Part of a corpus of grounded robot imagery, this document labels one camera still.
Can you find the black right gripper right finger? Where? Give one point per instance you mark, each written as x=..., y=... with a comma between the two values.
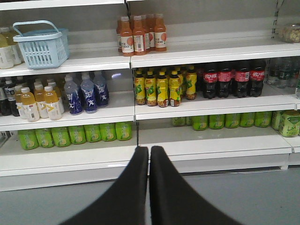
x=173, y=201

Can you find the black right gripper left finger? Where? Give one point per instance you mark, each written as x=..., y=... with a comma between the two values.
x=124, y=202

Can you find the light blue plastic basket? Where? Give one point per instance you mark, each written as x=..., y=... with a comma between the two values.
x=42, y=49

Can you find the blue sports drink bottle right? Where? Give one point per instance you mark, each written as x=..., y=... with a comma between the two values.
x=101, y=92

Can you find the blue sports drink bottle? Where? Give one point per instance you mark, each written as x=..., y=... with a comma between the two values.
x=71, y=90
x=101, y=92
x=87, y=87

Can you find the orange vitamin drink bottle right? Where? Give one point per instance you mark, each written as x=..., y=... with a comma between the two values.
x=52, y=103

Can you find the orange vitamin drink bottle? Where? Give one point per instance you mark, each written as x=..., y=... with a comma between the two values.
x=29, y=105
x=52, y=103
x=39, y=93

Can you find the yellow lemon tea bottle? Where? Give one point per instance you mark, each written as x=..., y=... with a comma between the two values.
x=139, y=83
x=174, y=88
x=151, y=90
x=162, y=90

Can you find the blue sports drink bottle middle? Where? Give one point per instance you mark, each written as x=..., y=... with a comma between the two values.
x=87, y=87

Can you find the orange vitamin drink bottle middle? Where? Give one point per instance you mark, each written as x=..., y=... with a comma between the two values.
x=39, y=93

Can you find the white store shelf unit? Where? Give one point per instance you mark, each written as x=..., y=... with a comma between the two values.
x=188, y=75

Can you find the blue sports drink bottle left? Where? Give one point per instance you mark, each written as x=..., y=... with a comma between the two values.
x=71, y=90

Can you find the black cola bottle left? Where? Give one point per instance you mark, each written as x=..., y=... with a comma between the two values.
x=210, y=80

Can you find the black cola bottle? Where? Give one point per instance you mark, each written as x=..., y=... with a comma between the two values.
x=210, y=80
x=224, y=76
x=241, y=78
x=257, y=74

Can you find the orange vitamin drink bottle left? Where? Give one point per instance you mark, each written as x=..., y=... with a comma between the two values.
x=29, y=105

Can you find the black cola bottle right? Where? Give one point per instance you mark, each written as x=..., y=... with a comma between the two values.
x=257, y=74

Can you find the orange juice bottle front left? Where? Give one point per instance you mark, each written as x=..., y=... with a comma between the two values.
x=127, y=43

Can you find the orange juice bottle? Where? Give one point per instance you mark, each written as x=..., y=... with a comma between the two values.
x=127, y=43
x=139, y=36
x=160, y=33

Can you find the orange juice bottle front right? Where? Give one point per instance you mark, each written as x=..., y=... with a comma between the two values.
x=139, y=36

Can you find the pale yellow drink bottle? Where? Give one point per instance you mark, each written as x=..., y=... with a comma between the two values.
x=6, y=54

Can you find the clear cookie box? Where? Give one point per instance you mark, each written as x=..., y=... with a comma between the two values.
x=290, y=33

